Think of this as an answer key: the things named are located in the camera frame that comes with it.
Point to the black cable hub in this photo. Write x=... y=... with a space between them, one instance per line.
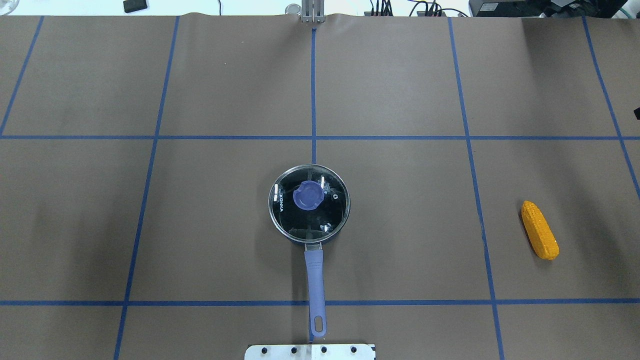
x=432 y=9

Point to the aluminium frame post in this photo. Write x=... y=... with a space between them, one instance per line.
x=313 y=11

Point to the small black device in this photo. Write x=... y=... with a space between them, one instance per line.
x=131 y=6

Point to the dark blue saucepan purple handle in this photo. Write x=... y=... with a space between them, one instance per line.
x=314 y=260

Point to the glass pot lid purple knob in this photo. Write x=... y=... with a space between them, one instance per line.
x=309 y=204

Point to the yellow toy corn cob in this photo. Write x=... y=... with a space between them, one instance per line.
x=538 y=231

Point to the black monitor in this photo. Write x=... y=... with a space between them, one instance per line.
x=604 y=9

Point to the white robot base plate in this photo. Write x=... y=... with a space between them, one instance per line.
x=357 y=351

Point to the brown paper table cover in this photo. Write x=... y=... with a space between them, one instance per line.
x=137 y=155

